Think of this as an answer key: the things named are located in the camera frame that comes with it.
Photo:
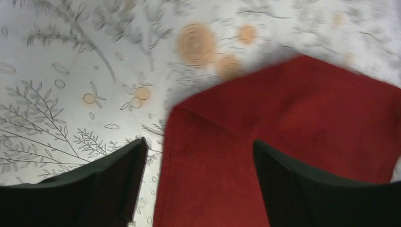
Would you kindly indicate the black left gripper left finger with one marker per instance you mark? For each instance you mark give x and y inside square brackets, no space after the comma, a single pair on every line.
[99,194]

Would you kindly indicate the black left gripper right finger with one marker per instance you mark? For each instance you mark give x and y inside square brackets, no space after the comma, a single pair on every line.
[296,194]

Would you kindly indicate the dark red cloth napkin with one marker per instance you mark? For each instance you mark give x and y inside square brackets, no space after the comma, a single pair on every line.
[341,122]

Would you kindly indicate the floral patterned tablecloth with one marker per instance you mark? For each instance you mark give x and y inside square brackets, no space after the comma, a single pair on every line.
[81,78]

